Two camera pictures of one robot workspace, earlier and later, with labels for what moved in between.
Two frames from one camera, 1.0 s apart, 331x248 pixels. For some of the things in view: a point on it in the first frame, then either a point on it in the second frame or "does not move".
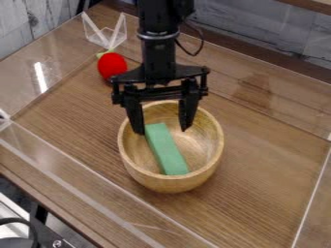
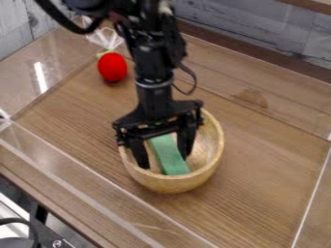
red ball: (111, 63) does not move
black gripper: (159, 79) -> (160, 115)
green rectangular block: (165, 149) does not move
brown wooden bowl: (201, 143) does not move
